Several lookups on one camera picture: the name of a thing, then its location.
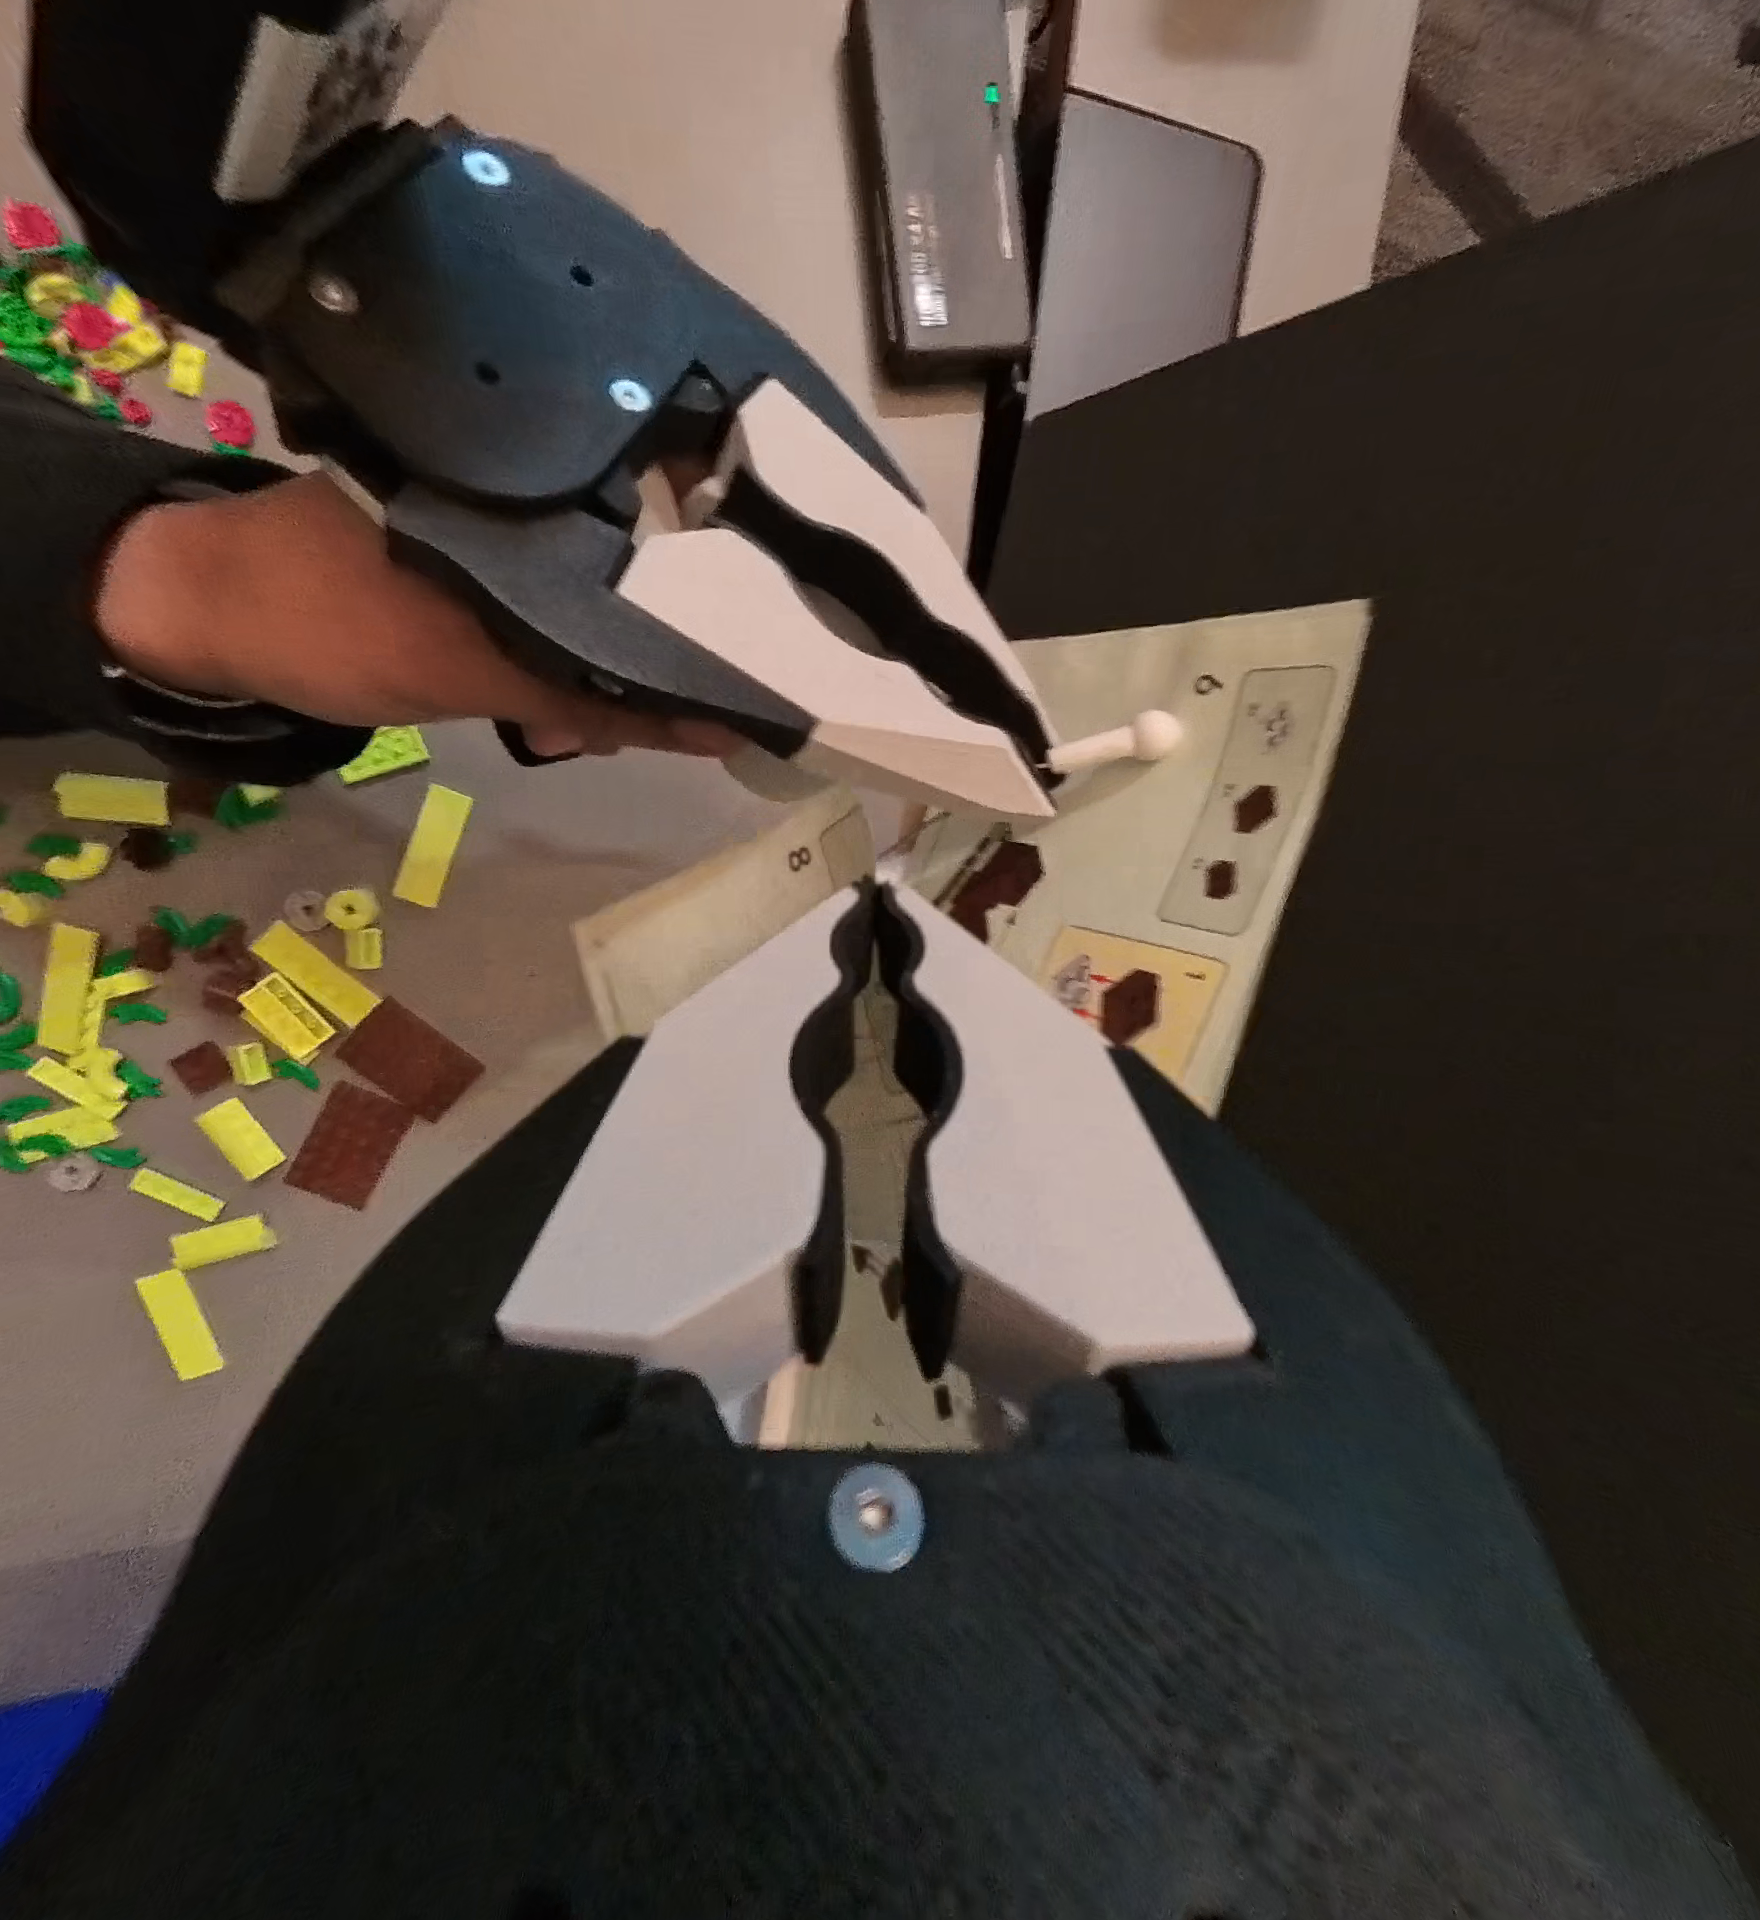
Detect person's left hand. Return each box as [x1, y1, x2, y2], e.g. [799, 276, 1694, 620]
[98, 472, 743, 761]

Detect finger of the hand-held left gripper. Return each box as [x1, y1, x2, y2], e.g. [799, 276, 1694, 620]
[617, 524, 1062, 821]
[699, 374, 1062, 774]

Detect person's left forearm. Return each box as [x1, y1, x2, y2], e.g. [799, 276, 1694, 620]
[0, 329, 372, 789]

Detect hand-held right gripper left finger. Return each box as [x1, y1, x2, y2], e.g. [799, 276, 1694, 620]
[496, 885, 882, 1374]

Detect instruction booklet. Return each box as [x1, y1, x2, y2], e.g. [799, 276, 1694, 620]
[571, 600, 1374, 1450]

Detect scattered lime green bricks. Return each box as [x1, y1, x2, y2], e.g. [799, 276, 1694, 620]
[0, 724, 477, 1382]

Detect scattered small brown pieces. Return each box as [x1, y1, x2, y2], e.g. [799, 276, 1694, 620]
[122, 825, 274, 1096]

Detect black desk cable flap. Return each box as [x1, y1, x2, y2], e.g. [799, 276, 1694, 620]
[1023, 86, 1263, 421]

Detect flat black box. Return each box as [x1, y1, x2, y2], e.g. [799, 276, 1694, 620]
[846, 0, 1034, 383]

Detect brown studded plate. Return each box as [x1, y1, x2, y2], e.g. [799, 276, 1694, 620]
[336, 993, 487, 1124]
[284, 1079, 417, 1211]

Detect white book stand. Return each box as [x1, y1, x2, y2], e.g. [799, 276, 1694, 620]
[1045, 709, 1184, 778]

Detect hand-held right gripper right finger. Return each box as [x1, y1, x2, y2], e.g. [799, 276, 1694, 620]
[874, 885, 1256, 1378]

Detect pile of small flower pieces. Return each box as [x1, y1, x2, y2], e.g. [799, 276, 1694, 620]
[0, 199, 259, 451]

